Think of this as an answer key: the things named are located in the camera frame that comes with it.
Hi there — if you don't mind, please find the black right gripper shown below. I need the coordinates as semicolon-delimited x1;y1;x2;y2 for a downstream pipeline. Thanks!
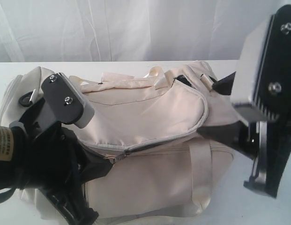
197;117;291;197

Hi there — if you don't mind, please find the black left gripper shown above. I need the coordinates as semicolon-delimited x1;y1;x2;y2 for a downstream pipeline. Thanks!
9;98;113;225

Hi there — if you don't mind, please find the metal keyring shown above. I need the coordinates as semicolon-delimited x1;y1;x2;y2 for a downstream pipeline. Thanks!
105;155;117;165

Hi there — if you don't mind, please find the cream fabric duffel bag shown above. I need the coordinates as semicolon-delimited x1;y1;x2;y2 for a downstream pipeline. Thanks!
0;61;239;225

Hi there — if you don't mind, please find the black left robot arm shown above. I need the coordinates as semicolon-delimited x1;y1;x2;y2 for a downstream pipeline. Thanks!
0;99;112;225

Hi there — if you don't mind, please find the white backdrop curtain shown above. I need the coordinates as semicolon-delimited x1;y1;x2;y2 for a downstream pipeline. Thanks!
0;0;287;62

